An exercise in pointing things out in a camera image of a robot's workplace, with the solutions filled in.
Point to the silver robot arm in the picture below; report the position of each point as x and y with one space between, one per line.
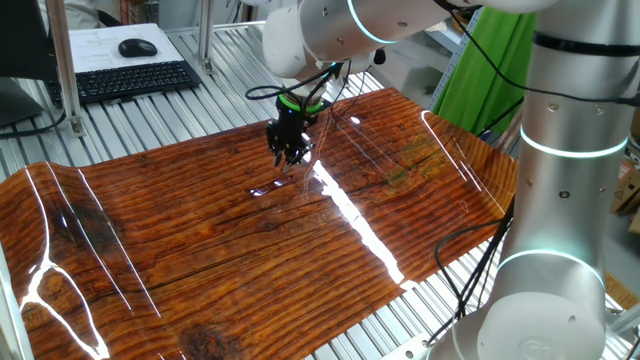
565 200

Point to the person in white shirt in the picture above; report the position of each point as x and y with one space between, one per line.
75 12

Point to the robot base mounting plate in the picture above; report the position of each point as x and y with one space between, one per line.
412 350

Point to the black computer mouse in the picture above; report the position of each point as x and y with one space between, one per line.
137 47

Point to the diagonal aluminium brace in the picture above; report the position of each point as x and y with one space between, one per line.
507 132

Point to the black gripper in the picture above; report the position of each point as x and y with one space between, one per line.
291 132

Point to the white paper pad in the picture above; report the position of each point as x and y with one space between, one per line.
95 47

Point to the black computer keyboard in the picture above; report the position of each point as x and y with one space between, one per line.
125 80

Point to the black computer monitor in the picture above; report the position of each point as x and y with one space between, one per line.
22 40

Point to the aluminium frame post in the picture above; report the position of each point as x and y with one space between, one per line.
64 65
12 320
205 35

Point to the green cloth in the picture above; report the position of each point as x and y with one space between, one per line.
480 75

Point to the white storage box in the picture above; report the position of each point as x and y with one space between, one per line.
405 70

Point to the brown cardboard box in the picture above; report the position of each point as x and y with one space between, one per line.
627 192

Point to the perforated metal shelf upright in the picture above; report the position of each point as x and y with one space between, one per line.
452 65

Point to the thin-framed glasses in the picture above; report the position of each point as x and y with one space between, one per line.
260 191

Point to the glossy wood-pattern mat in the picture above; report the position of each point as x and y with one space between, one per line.
200 250

